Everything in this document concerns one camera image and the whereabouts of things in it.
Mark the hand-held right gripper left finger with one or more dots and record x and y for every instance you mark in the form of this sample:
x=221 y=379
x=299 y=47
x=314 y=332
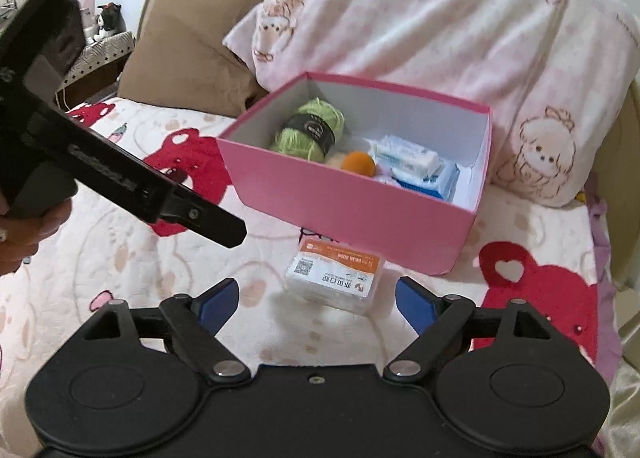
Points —
x=219 y=303

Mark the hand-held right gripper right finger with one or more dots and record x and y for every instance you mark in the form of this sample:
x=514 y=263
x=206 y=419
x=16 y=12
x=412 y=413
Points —
x=414 y=305

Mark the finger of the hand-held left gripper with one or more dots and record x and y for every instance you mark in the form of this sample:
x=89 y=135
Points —
x=210 y=220

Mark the orange and white packet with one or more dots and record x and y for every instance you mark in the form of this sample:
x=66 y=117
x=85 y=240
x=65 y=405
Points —
x=332 y=275

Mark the pink cardboard box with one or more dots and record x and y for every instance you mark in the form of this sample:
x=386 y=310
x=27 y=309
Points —
x=320 y=193

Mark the orange ball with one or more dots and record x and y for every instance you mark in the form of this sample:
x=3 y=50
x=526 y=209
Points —
x=359 y=164

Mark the white tissue packet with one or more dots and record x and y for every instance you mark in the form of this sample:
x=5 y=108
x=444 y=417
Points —
x=407 y=153

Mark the person's left hand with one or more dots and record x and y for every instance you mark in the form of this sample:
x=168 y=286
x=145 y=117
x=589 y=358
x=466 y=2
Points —
x=25 y=238

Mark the white red bear printed blanket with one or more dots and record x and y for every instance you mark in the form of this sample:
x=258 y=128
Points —
x=125 y=258

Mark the black and white plush cat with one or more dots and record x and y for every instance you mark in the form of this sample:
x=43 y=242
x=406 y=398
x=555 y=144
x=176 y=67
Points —
x=110 y=21

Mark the blue wet wipes pack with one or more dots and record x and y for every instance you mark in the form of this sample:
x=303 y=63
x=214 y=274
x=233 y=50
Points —
x=435 y=183

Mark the green yarn ball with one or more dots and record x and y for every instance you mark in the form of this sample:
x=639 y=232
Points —
x=305 y=131

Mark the brown pillow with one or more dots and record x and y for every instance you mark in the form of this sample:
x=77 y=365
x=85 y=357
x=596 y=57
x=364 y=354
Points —
x=185 y=53

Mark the pink cartoon printed pillow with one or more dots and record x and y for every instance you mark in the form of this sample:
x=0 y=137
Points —
x=425 y=23

